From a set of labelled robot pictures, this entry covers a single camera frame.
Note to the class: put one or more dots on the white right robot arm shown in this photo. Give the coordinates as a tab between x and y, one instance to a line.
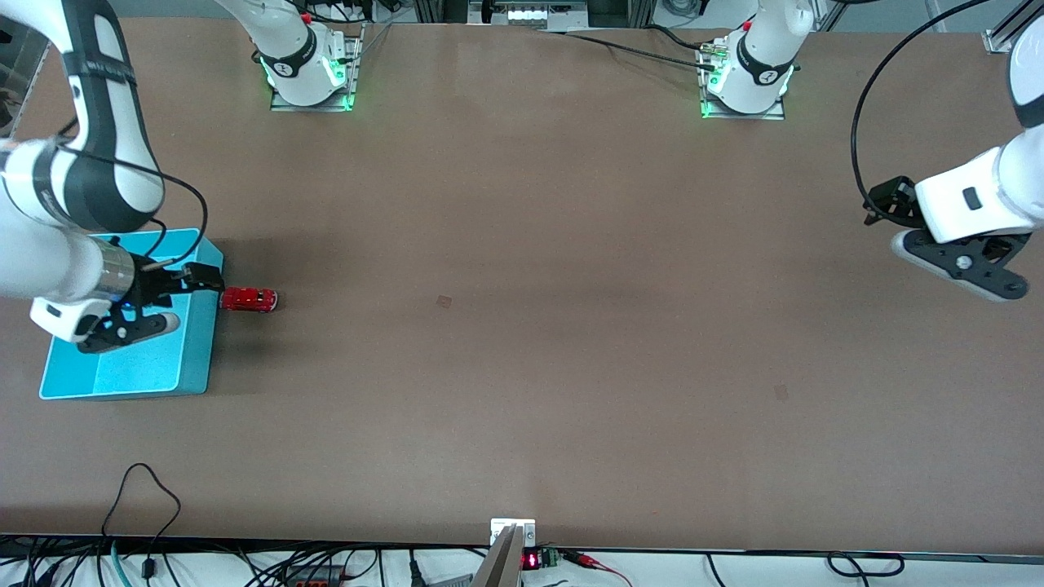
41	253

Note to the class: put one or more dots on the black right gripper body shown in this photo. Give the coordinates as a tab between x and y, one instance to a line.
152	283

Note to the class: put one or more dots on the aluminium corner bracket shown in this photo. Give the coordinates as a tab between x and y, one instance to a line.
997	41

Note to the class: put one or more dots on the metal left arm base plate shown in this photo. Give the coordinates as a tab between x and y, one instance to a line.
775	116

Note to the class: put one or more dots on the white lit device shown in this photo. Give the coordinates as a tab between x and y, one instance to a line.
530	15

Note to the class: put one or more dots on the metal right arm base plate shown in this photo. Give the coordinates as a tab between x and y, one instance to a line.
356	65

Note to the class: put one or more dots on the blue plastic box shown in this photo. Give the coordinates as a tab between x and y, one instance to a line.
147	371

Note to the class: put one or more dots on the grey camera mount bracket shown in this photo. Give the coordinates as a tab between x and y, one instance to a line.
502	562

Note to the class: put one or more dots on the aluminium frame profile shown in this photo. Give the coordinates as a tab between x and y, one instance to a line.
444	10

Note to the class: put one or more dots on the red digit display module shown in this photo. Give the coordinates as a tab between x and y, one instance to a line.
534	559

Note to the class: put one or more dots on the black orange power strip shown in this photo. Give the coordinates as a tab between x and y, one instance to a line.
314	577

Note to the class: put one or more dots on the red beetle toy car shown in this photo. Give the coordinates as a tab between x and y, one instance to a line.
249	299

